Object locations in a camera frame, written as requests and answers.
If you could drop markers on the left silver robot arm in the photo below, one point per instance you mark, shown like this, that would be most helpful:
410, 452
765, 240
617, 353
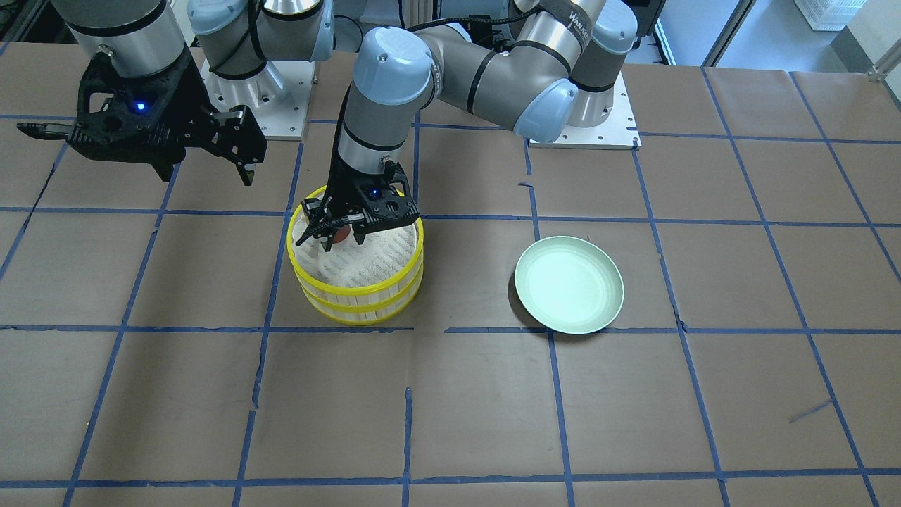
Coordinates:
559, 72

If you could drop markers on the yellow steamer layer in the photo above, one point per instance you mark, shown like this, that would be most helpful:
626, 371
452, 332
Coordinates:
367, 308
385, 259

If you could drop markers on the brown bun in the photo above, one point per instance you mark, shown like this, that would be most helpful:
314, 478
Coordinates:
342, 234

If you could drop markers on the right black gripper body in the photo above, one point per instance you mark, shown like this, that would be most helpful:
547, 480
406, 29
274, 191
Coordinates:
184, 97

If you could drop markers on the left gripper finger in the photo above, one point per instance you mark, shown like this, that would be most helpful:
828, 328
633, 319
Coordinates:
359, 234
327, 239

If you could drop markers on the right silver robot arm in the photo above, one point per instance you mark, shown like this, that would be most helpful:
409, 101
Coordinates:
239, 38

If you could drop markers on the light green plate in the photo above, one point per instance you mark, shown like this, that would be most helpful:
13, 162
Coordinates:
569, 285

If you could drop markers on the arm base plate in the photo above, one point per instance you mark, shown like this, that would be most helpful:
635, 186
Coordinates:
279, 97
601, 120

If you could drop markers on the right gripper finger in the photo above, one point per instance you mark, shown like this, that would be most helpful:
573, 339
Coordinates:
247, 170
45, 131

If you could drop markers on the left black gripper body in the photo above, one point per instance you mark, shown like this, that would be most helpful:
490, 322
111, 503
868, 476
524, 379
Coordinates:
345, 189

